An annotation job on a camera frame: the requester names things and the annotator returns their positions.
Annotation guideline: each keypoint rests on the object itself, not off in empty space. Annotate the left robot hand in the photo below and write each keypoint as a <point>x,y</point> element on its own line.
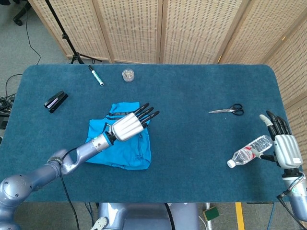
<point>127,127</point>

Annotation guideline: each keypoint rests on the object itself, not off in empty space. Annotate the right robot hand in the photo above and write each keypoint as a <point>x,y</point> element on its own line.
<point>286,149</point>

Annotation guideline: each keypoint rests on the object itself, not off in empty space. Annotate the blue printed T-shirt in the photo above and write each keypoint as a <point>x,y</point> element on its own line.
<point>129,153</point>

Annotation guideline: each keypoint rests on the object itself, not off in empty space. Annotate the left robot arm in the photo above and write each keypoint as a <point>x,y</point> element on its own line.
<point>36,177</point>

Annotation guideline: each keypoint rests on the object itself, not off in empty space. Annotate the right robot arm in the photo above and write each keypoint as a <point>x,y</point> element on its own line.
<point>297,203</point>

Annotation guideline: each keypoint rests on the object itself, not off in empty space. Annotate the clear plastic water bottle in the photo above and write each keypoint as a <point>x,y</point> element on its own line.
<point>239,157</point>

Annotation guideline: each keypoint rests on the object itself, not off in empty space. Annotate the clear round clip container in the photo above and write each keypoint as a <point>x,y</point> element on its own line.
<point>128,75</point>

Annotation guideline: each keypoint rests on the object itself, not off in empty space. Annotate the dark blue table mat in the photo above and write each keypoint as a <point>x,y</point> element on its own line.
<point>187,167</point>

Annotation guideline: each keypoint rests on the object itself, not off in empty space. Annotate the black stapler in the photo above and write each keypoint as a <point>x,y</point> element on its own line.
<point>57,101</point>

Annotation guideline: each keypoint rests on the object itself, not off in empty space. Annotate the yellow floor tape strip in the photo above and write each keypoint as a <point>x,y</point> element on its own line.
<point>239,215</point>

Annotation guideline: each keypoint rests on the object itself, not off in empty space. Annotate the blue grey robot torso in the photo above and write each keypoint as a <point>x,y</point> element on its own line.
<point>144,216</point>

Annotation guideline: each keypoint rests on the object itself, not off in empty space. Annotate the wicker folding screen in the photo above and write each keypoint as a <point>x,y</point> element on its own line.
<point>132,28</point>

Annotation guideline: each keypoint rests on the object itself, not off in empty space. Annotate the green and yellow sponge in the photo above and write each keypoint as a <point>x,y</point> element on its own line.
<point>211,213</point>

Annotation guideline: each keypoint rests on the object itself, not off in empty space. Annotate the metal table leg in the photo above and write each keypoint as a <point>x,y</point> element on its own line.
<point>208,222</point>

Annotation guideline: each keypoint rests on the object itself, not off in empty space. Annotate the black tripod stand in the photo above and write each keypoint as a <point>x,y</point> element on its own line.
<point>63,36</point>

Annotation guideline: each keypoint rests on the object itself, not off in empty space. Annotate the black office chair base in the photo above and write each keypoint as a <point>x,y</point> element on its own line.
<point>20,15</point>

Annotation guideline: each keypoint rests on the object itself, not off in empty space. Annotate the white torso bracket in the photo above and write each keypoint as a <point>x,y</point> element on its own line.
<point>99,223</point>

